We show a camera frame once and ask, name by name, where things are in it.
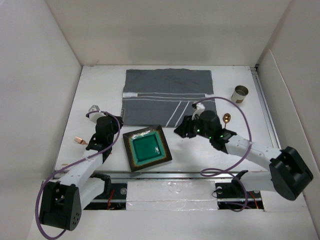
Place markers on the white cup with copper bands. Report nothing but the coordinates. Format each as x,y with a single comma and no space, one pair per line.
239,94

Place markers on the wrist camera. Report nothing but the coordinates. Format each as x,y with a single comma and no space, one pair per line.
199,108
94,113

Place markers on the copper fork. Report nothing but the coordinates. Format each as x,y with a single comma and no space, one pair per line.
80,141

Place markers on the copper spoon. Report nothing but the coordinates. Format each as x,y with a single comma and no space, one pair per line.
226,119

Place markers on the green square plate dark rim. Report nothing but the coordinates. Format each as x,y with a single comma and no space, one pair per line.
146,148

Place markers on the aluminium rail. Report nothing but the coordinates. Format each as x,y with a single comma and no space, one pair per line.
144,176
265,109

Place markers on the grey striped placemat cloth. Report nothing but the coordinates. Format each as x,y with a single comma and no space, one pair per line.
164,96

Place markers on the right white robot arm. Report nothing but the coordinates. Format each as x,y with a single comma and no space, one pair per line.
286,172

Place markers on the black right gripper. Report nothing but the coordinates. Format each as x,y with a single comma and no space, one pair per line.
186,126

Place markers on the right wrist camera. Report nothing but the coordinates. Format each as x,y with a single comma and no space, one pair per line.
199,108

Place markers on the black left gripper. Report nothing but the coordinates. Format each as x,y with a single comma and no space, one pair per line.
113,121

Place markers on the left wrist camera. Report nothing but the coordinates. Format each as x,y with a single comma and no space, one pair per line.
94,113

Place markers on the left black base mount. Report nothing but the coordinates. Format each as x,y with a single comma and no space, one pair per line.
118,191

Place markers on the right side aluminium rail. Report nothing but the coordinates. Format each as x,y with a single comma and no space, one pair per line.
265,109

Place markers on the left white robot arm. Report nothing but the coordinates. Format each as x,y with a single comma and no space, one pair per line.
63,200

